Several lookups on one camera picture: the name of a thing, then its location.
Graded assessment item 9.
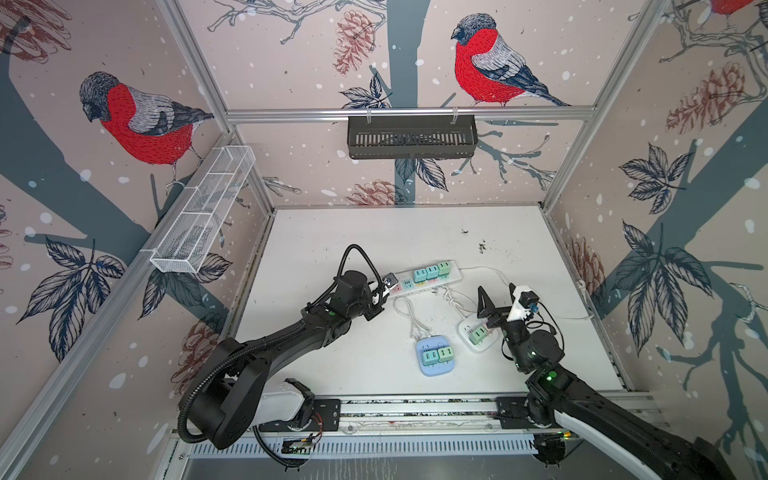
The white square socket hub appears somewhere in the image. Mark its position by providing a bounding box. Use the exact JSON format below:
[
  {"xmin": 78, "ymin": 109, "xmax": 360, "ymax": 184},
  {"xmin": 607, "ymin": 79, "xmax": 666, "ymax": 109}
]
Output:
[{"xmin": 457, "ymin": 315, "xmax": 501, "ymax": 354}]

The white blue hub cable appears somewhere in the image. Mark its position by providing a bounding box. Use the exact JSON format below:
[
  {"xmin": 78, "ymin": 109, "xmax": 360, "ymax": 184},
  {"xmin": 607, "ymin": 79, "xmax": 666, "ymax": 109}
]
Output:
[{"xmin": 393, "ymin": 295, "xmax": 434, "ymax": 340}]

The white multicolour power strip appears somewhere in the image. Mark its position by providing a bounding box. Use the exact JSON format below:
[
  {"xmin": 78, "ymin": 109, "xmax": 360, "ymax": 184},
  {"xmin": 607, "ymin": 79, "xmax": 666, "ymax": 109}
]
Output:
[{"xmin": 382, "ymin": 260, "xmax": 463, "ymax": 298}]

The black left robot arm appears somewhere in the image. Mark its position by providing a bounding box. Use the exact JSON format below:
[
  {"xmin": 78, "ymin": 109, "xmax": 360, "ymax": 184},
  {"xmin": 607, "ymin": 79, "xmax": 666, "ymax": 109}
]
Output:
[{"xmin": 176, "ymin": 244, "xmax": 389, "ymax": 449}]

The white power strip cable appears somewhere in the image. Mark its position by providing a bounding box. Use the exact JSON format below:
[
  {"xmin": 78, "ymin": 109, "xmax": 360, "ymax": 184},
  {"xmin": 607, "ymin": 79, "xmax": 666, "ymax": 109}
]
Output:
[{"xmin": 460, "ymin": 265, "xmax": 592, "ymax": 322}]

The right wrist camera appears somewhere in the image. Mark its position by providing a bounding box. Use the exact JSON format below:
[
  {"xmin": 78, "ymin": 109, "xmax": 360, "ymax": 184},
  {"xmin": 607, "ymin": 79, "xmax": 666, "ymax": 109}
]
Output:
[{"xmin": 507, "ymin": 283, "xmax": 540, "ymax": 322}]

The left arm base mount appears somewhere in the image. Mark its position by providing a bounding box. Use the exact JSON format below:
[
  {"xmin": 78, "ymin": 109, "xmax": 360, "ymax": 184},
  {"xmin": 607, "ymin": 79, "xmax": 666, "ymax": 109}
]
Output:
[{"xmin": 254, "ymin": 398, "xmax": 341, "ymax": 433}]

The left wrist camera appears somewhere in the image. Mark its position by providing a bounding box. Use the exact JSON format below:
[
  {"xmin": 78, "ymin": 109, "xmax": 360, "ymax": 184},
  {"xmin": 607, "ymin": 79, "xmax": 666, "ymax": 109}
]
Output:
[{"xmin": 382, "ymin": 273, "xmax": 399, "ymax": 295}]

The white hub cable with plug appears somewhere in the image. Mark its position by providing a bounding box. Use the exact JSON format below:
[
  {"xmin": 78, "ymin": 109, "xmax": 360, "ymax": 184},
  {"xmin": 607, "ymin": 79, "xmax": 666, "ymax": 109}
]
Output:
[{"xmin": 434, "ymin": 284, "xmax": 479, "ymax": 319}]

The white wire mesh shelf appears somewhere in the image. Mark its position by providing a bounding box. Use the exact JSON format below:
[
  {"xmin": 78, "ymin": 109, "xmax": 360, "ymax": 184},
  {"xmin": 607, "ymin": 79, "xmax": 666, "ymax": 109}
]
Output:
[{"xmin": 150, "ymin": 145, "xmax": 255, "ymax": 274}]

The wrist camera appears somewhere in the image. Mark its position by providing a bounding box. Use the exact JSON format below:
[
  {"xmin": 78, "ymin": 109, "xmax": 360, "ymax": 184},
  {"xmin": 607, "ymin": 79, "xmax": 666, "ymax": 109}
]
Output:
[
  {"xmin": 507, "ymin": 283, "xmax": 540, "ymax": 322},
  {"xmin": 382, "ymin": 273, "xmax": 399, "ymax": 295}
]

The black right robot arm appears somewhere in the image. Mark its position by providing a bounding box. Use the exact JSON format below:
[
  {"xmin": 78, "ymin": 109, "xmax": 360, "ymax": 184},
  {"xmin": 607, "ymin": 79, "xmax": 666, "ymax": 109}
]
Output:
[{"xmin": 477, "ymin": 284, "xmax": 735, "ymax": 479}]

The black hanging wire basket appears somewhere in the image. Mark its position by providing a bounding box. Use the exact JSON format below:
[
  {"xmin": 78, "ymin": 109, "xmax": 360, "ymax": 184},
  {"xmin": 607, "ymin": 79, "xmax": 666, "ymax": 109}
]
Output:
[{"xmin": 347, "ymin": 115, "xmax": 478, "ymax": 160}]

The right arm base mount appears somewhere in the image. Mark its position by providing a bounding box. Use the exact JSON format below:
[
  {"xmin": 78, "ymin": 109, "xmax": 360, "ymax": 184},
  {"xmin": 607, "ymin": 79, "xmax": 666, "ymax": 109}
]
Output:
[{"xmin": 493, "ymin": 396, "xmax": 538, "ymax": 429}]

